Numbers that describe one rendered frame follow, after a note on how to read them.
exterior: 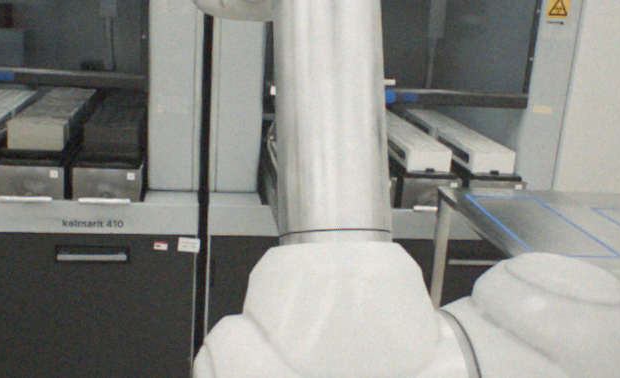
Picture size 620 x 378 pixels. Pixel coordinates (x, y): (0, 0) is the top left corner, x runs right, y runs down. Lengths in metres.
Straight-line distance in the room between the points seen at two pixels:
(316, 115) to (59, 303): 1.16
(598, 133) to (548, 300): 2.59
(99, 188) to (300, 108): 1.01
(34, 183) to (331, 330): 1.13
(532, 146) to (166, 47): 0.88
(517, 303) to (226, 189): 1.13
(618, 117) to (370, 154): 2.65
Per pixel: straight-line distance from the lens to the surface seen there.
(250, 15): 1.28
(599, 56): 3.16
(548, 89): 1.83
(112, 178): 1.60
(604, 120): 3.21
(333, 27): 0.65
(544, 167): 1.87
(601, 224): 1.45
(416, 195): 1.67
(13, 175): 1.63
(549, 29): 1.82
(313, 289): 0.58
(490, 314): 0.66
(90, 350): 1.75
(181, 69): 1.64
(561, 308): 0.64
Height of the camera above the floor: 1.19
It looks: 15 degrees down
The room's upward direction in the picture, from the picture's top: 4 degrees clockwise
